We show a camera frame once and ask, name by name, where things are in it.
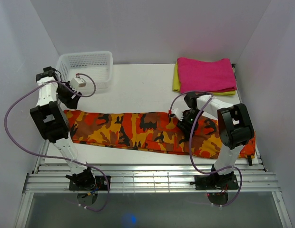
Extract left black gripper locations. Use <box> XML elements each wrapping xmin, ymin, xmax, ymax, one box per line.
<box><xmin>56</xmin><ymin>80</ymin><xmax>83</xmax><ymax>110</ymax></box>

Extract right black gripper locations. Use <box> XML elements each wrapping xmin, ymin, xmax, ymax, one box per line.
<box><xmin>176</xmin><ymin>109</ymin><xmax>204</xmax><ymax>141</ymax></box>

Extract orange camouflage trousers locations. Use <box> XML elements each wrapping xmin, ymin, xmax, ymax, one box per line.
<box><xmin>63</xmin><ymin>109</ymin><xmax>256</xmax><ymax>166</ymax></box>

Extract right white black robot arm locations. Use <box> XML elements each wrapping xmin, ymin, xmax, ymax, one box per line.
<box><xmin>170</xmin><ymin>92</ymin><xmax>255</xmax><ymax>190</ymax></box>

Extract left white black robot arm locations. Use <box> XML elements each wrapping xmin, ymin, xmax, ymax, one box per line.
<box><xmin>30</xmin><ymin>66</ymin><xmax>96</xmax><ymax>190</ymax></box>

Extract yellow folded towel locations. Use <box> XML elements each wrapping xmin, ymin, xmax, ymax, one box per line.
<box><xmin>172</xmin><ymin>62</ymin><xmax>236</xmax><ymax>96</ymax></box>

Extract pink folded towel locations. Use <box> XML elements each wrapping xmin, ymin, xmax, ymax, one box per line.
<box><xmin>177</xmin><ymin>57</ymin><xmax>236</xmax><ymax>93</ymax></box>

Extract white perforated plastic basket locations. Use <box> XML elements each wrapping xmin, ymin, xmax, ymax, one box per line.
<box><xmin>56</xmin><ymin>51</ymin><xmax>113</xmax><ymax>89</ymax></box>

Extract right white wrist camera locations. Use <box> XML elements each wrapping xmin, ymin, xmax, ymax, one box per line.
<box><xmin>168</xmin><ymin>108</ymin><xmax>184</xmax><ymax>121</ymax></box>

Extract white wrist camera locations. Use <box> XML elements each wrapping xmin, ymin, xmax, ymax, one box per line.
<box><xmin>168</xmin><ymin>108</ymin><xmax>184</xmax><ymax>121</ymax></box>
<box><xmin>69</xmin><ymin>74</ymin><xmax>87</xmax><ymax>91</ymax></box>

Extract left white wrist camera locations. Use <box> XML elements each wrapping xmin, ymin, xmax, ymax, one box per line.
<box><xmin>69</xmin><ymin>74</ymin><xmax>87</xmax><ymax>91</ymax></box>

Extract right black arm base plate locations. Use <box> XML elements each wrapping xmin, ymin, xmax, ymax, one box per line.
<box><xmin>190</xmin><ymin>174</ymin><xmax>239</xmax><ymax>190</ymax></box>

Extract aluminium rail frame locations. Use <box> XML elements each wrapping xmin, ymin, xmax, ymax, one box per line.
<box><xmin>15</xmin><ymin>87</ymin><xmax>293</xmax><ymax>228</ymax></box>

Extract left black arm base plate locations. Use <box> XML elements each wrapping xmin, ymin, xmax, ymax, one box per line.
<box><xmin>68</xmin><ymin>175</ymin><xmax>111</xmax><ymax>191</ymax></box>

